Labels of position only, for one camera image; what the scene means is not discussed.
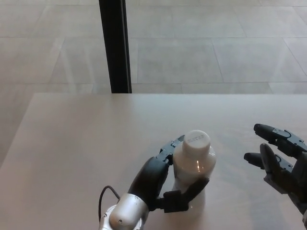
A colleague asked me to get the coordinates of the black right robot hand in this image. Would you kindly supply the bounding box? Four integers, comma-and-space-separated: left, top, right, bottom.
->
244, 123, 307, 216

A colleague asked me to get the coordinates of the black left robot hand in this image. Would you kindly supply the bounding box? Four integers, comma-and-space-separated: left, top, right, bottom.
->
128, 135, 209, 214

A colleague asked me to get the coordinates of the white screw cap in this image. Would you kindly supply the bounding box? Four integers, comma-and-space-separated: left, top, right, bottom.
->
182, 129, 211, 160

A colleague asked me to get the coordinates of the black vertical window post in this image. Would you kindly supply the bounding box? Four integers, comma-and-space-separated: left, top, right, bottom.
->
98, 0, 132, 94

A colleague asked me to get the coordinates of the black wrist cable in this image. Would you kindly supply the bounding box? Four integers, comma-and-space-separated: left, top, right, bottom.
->
98, 185, 121, 221

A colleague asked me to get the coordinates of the white plastic bottle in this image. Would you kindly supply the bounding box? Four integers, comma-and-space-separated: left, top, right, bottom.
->
172, 143, 217, 212

